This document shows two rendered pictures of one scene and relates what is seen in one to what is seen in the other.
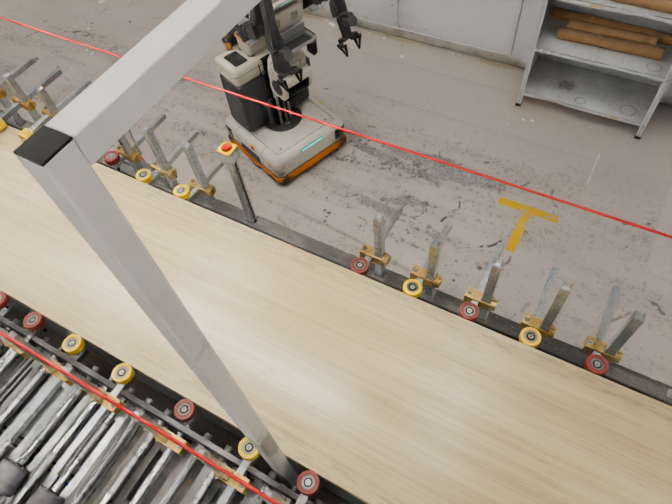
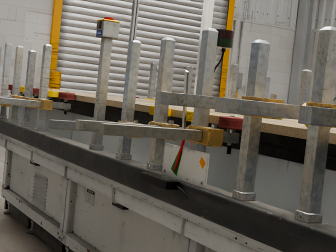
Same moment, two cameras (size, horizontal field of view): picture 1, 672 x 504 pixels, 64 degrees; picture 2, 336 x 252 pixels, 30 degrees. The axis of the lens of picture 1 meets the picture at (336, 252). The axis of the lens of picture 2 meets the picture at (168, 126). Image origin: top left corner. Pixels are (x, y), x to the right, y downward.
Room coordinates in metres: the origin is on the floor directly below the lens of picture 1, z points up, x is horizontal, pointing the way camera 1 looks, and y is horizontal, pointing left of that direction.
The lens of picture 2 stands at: (3.91, 1.72, 0.96)
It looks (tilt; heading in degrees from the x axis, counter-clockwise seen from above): 3 degrees down; 205
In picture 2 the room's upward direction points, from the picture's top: 6 degrees clockwise
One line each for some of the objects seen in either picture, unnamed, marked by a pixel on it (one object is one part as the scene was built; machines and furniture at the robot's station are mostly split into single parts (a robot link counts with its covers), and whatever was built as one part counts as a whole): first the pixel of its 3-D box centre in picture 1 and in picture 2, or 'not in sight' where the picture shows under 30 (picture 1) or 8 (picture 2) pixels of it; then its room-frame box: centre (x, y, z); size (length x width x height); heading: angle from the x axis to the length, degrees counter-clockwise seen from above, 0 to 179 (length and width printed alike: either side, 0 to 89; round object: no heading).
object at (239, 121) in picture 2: (114, 162); (230, 134); (2.14, 1.11, 0.85); 0.08 x 0.08 x 0.11
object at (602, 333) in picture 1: (603, 330); not in sight; (0.82, -1.02, 0.82); 0.43 x 0.03 x 0.04; 144
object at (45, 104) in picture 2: (375, 255); (43, 104); (1.32, -0.17, 0.84); 0.14 x 0.06 x 0.05; 54
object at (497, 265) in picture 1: (488, 293); (16, 87); (1.02, -0.60, 0.90); 0.04 x 0.04 x 0.48; 54
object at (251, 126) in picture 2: not in sight; (251, 132); (2.33, 1.23, 0.88); 0.04 x 0.04 x 0.48; 54
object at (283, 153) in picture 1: (285, 130); not in sight; (2.96, 0.24, 0.16); 0.67 x 0.64 x 0.25; 34
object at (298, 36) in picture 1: (292, 47); not in sight; (2.72, 0.08, 0.99); 0.28 x 0.16 x 0.22; 124
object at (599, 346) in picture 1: (602, 350); not in sight; (0.74, -0.98, 0.82); 0.14 x 0.06 x 0.05; 54
